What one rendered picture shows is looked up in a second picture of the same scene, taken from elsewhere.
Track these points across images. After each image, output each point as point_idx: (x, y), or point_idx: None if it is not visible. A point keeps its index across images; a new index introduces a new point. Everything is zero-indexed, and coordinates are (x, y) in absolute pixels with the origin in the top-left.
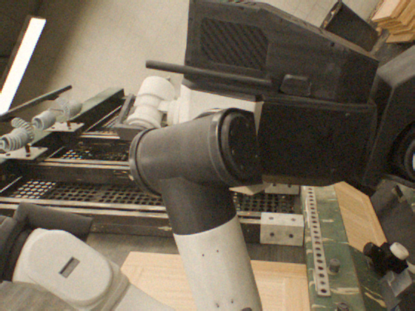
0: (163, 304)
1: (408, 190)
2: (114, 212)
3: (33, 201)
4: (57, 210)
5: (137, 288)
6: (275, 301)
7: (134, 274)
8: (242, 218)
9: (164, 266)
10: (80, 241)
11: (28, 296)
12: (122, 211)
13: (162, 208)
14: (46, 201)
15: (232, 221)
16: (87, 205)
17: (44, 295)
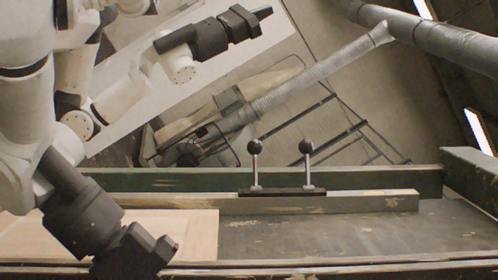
0: (109, 89)
1: None
2: (272, 260)
3: (467, 261)
4: (173, 31)
5: (124, 78)
6: (3, 242)
7: (191, 251)
8: (4, 261)
9: None
10: (151, 38)
11: (319, 245)
12: (259, 266)
13: (173, 271)
14: (445, 264)
15: None
16: (348, 267)
17: (301, 246)
